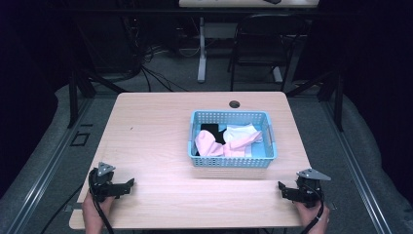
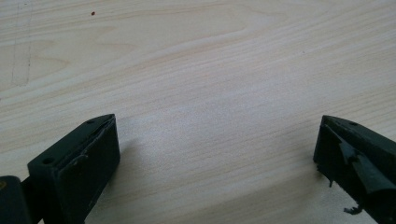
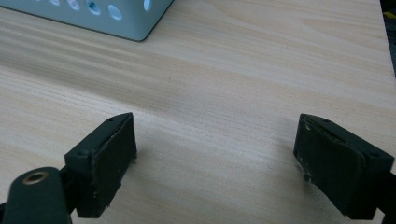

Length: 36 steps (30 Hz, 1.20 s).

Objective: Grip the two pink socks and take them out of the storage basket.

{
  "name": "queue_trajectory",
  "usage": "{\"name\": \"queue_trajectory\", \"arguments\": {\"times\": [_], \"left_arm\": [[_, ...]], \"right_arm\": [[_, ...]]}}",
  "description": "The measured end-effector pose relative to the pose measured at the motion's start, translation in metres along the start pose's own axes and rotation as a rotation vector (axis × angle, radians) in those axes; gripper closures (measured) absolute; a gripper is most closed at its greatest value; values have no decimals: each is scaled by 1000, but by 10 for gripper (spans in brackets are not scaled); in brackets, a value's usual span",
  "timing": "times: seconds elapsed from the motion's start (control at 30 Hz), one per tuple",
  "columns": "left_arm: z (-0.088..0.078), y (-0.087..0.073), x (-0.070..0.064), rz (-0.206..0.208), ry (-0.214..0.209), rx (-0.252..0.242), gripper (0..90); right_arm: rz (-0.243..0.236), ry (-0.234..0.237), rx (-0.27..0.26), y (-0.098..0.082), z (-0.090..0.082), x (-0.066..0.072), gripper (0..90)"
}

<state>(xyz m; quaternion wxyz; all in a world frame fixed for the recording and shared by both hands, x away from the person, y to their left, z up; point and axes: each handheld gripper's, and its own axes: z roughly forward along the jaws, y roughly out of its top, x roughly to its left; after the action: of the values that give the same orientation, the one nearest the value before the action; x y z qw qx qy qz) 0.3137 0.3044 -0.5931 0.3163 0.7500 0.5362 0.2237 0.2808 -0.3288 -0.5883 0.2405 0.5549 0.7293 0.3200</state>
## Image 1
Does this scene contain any black metal stand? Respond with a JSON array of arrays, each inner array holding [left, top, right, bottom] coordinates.
[[285, 66, 346, 133], [66, 62, 129, 130]]

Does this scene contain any bundle of floor cables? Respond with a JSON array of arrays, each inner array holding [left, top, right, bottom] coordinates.
[[120, 16, 203, 94]]

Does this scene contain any person's left hand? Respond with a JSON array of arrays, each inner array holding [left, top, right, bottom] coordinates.
[[81, 191, 115, 234]]

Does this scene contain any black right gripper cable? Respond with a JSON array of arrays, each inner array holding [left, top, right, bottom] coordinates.
[[300, 183, 326, 234]]

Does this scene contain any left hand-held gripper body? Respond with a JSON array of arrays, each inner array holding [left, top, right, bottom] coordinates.
[[88, 161, 127, 204]]

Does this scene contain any white desk leg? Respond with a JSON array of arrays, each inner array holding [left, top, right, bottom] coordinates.
[[196, 16, 208, 84]]

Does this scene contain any black cloth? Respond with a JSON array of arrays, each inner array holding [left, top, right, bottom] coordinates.
[[195, 123, 228, 156]]

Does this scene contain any grey metal floor rail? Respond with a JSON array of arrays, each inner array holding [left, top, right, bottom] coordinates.
[[319, 98, 394, 234], [6, 97, 95, 234]]

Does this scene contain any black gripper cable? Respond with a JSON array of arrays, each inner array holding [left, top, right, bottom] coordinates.
[[88, 168, 115, 234], [300, 183, 326, 234]]

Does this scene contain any person's right hand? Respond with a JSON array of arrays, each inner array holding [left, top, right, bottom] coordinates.
[[293, 199, 331, 234]]

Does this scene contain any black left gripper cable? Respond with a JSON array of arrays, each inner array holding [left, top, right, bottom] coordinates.
[[88, 168, 115, 234]]

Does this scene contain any black folding chair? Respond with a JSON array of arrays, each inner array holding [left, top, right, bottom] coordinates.
[[226, 13, 311, 93]]

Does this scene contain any pink cloth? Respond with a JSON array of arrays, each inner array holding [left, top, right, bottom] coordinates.
[[194, 129, 263, 158]]

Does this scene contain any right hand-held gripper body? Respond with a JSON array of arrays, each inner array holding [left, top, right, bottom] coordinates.
[[285, 168, 332, 209]]

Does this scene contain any white cloth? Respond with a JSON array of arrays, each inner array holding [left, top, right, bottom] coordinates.
[[222, 123, 259, 143]]

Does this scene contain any light blue plastic basket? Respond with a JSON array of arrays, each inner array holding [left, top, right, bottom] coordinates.
[[187, 109, 279, 169]]

